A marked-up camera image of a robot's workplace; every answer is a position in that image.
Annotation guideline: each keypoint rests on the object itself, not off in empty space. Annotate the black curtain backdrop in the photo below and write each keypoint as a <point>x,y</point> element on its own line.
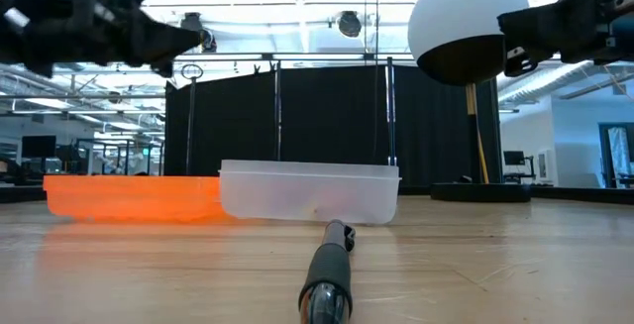
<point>332,116</point>

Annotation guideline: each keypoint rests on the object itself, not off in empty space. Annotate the black aluminium table frame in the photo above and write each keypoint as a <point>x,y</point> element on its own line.
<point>579,194</point>

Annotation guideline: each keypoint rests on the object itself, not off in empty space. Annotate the black pen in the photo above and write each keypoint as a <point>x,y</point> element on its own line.
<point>329,269</point>

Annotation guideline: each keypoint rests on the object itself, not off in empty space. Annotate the metal backdrop stand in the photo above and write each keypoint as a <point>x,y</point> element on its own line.
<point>391,116</point>

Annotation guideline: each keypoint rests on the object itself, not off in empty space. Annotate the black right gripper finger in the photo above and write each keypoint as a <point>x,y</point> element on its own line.
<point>555,22</point>
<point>519,64</point>

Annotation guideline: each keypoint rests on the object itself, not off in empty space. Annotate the black monitor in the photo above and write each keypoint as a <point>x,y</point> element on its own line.
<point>38,146</point>
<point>514,157</point>

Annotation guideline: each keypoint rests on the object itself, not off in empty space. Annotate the orange perforated plastic lid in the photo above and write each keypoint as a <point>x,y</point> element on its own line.
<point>129,197</point>

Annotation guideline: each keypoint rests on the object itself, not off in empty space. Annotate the clear plastic supply box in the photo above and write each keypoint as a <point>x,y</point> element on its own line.
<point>307,190</point>

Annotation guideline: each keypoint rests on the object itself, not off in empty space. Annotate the round ceiling fixture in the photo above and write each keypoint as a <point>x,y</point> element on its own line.
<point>349,23</point>
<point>190,21</point>

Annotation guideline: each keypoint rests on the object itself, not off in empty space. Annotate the white globe lamp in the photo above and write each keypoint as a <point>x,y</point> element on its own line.
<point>460,12</point>

